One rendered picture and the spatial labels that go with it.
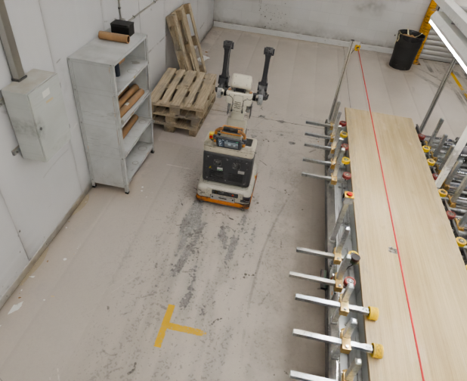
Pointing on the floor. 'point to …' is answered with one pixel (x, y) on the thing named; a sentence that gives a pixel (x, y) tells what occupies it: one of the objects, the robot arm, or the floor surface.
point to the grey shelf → (137, 56)
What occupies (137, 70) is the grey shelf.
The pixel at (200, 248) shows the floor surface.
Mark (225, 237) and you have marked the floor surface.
